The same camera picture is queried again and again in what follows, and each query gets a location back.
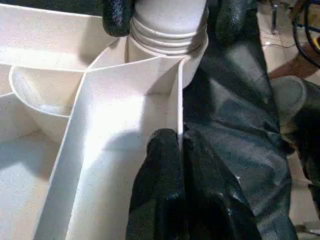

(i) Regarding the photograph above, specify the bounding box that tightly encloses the white plastic table leg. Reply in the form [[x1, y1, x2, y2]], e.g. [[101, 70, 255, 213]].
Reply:
[[128, 0, 210, 56]]

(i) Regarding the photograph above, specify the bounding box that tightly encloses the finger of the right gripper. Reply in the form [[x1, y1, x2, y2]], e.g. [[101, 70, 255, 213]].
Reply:
[[101, 0, 137, 37], [206, 0, 252, 45]]

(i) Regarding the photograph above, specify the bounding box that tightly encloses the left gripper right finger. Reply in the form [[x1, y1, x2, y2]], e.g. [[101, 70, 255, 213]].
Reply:
[[181, 129, 262, 240]]

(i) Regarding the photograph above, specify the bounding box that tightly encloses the white plastic table top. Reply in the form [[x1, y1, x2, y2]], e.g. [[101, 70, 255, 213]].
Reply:
[[0, 3, 210, 240]]

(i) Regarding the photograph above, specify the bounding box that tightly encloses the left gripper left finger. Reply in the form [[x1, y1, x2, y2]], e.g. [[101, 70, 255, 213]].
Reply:
[[126, 128, 188, 240]]

